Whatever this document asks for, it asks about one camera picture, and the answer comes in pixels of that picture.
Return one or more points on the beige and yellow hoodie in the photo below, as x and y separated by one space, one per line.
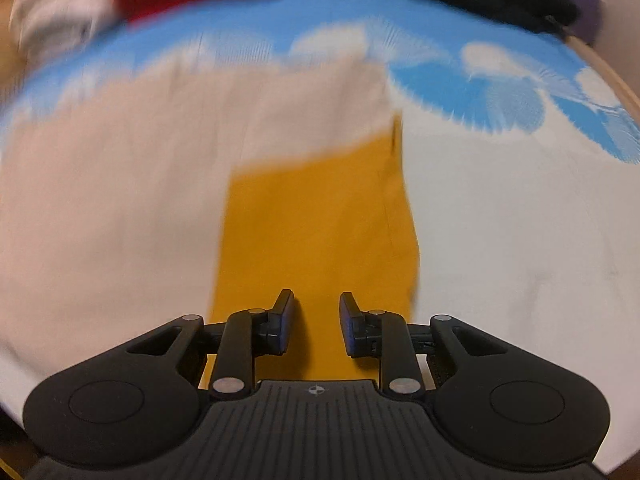
150 210

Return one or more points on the white folded quilt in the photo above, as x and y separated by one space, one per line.
60 5

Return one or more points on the blue and white patterned bedsheet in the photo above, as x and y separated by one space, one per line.
500 185

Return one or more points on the purple box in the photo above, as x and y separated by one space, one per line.
586 7

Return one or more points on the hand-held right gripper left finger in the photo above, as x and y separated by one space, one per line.
285 327

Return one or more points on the wooden bed frame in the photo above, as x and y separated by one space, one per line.
607 72

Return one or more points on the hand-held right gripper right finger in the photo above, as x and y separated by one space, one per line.
348 329

